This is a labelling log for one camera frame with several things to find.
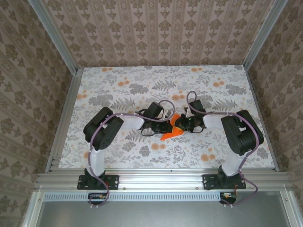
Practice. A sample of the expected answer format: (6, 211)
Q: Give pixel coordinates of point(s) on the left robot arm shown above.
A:
(104, 132)

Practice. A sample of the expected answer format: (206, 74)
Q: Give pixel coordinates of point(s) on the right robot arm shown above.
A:
(241, 134)

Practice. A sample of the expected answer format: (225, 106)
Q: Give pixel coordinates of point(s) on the floral patterned table cover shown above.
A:
(189, 153)

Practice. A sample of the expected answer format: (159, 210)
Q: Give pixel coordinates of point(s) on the aluminium front beam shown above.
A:
(161, 177)

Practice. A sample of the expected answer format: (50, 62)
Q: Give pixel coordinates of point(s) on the grey metal panel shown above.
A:
(165, 215)

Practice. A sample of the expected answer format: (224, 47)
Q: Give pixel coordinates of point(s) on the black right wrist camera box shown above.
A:
(197, 107)

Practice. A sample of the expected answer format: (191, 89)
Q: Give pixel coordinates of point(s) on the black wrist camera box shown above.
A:
(155, 108)
(197, 107)

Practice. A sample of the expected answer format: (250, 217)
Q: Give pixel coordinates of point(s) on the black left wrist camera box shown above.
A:
(155, 108)

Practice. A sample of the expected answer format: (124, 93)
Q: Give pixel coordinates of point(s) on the aluminium table side rail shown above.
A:
(260, 118)
(71, 94)

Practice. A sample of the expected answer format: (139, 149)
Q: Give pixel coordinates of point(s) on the aluminium corner post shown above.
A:
(54, 37)
(265, 35)

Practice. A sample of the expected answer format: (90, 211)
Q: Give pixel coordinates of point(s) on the aluminium lower frame rail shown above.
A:
(292, 210)
(33, 210)

